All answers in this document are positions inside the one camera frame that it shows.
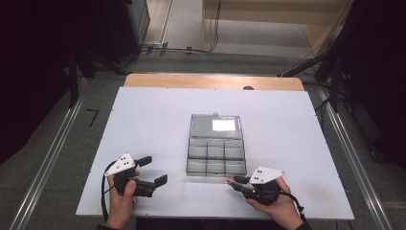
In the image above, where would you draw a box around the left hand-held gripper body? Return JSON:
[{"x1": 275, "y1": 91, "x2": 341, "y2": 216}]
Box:
[{"x1": 103, "y1": 152, "x2": 158, "y2": 198}]

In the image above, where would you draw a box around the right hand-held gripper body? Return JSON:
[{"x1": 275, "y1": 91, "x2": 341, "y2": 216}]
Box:
[{"x1": 236, "y1": 166, "x2": 287, "y2": 206}]

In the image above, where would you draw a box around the clear grey compartment box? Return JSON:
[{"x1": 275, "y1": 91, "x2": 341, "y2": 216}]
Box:
[{"x1": 186, "y1": 111, "x2": 248, "y2": 178}]

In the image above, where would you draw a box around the person's right hand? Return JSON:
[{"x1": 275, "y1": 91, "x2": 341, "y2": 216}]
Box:
[{"x1": 247, "y1": 176, "x2": 305, "y2": 230}]

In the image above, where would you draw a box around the person's left hand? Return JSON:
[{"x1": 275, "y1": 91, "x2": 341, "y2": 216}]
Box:
[{"x1": 106, "y1": 171, "x2": 142, "y2": 229}]

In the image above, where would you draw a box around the white table board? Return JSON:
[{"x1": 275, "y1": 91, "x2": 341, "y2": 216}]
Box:
[{"x1": 76, "y1": 86, "x2": 355, "y2": 220}]

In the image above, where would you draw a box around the person's dark clothing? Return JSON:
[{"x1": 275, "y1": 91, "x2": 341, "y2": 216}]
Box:
[{"x1": 135, "y1": 218, "x2": 288, "y2": 230}]

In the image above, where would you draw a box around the black metal stand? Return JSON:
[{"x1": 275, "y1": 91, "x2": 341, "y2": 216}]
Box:
[
  {"x1": 277, "y1": 52, "x2": 353, "y2": 113},
  {"x1": 65, "y1": 46, "x2": 128, "y2": 108}
]

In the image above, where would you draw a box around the wooden table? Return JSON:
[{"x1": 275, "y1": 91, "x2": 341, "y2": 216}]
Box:
[{"x1": 123, "y1": 73, "x2": 305, "y2": 92}]

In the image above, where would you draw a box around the yellow floor tape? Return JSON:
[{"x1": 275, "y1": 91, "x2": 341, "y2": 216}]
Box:
[{"x1": 382, "y1": 200, "x2": 406, "y2": 209}]

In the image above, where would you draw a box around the black cabinet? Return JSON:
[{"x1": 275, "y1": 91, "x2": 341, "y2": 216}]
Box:
[{"x1": 73, "y1": 0, "x2": 151, "y2": 63}]

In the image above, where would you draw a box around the black curtain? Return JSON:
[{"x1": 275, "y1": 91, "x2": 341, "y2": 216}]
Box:
[
  {"x1": 0, "y1": 0, "x2": 80, "y2": 166},
  {"x1": 346, "y1": 0, "x2": 406, "y2": 169}
]

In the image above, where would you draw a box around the light wooden shelf unit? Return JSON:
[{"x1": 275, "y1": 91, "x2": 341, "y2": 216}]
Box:
[{"x1": 201, "y1": 0, "x2": 352, "y2": 59}]

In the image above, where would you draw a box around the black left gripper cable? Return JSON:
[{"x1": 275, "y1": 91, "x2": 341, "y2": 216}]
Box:
[{"x1": 101, "y1": 161, "x2": 118, "y2": 223}]

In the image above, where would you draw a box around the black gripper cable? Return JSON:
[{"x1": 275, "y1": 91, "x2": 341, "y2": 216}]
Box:
[
  {"x1": 279, "y1": 188, "x2": 306, "y2": 222},
  {"x1": 101, "y1": 161, "x2": 118, "y2": 223}
]

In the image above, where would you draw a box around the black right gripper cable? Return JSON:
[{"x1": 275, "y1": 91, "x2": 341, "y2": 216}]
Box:
[{"x1": 279, "y1": 188, "x2": 306, "y2": 222}]

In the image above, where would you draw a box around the metal floor rail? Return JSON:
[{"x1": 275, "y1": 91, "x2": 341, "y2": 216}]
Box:
[
  {"x1": 317, "y1": 86, "x2": 395, "y2": 230},
  {"x1": 8, "y1": 78, "x2": 92, "y2": 230}
]

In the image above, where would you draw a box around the black floor cable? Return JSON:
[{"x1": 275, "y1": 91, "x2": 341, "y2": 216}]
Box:
[{"x1": 123, "y1": 43, "x2": 213, "y2": 70}]

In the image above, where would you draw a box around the black hanging cable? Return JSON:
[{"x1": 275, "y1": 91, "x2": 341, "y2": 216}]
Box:
[{"x1": 207, "y1": 0, "x2": 223, "y2": 54}]

